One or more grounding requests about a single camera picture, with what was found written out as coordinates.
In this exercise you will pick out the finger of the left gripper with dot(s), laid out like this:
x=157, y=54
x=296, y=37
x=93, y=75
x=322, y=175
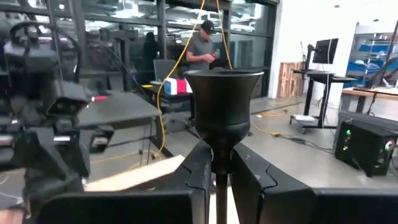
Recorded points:
x=56, y=168

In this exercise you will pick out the red blue white box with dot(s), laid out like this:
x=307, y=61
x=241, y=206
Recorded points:
x=177, y=86

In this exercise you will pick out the grey table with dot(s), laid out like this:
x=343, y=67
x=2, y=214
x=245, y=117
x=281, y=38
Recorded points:
x=115, y=109

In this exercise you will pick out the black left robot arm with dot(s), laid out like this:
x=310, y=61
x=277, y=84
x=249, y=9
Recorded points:
x=31, y=59

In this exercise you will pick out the red tool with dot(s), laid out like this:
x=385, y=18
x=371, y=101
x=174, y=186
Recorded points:
x=99, y=98

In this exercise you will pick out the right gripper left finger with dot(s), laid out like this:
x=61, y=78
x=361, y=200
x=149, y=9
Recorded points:
x=199, y=174

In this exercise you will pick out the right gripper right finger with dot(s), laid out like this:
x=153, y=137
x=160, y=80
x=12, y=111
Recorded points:
x=255, y=180

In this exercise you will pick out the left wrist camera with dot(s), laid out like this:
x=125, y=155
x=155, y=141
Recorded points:
x=70, y=99

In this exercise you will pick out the black computer with lights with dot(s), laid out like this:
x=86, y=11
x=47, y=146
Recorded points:
x=363, y=146

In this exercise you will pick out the wooden desk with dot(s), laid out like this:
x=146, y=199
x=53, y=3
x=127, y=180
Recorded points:
x=370, y=93

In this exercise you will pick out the black rolling monitor stand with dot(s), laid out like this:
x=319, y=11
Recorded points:
x=317, y=76

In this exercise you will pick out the blue shelving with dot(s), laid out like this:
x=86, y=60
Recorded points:
x=373, y=53

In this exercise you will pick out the person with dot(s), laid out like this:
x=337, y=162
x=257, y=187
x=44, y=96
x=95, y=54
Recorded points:
x=150, y=53
x=202, y=46

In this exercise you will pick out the wooden pallet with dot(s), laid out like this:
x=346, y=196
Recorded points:
x=290, y=79

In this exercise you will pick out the black candlestick holder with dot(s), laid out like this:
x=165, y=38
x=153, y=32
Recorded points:
x=222, y=102

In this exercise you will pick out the black monitor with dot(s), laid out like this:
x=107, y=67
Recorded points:
x=325, y=50

